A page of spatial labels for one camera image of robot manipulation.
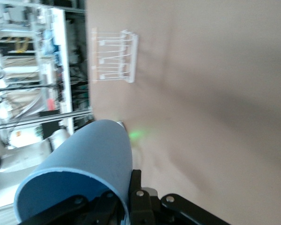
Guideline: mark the white storage shelf unit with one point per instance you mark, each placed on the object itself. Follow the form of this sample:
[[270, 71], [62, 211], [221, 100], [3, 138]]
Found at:
[[62, 70]]

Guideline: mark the light blue plastic cup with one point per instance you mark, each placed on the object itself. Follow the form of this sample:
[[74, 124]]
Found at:
[[84, 152]]

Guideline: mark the brown table cover mat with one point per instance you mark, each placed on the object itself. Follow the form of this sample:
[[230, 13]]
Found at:
[[213, 93]]

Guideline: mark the aluminium frame post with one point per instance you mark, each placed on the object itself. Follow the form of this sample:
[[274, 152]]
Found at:
[[61, 116]]

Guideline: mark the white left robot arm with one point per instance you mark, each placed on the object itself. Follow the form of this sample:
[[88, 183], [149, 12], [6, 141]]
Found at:
[[25, 159]]

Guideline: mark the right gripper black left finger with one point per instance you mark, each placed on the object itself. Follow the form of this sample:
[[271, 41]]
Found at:
[[79, 206]]

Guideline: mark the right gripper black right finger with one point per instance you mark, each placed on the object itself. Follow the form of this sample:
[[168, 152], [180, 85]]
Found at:
[[142, 211]]

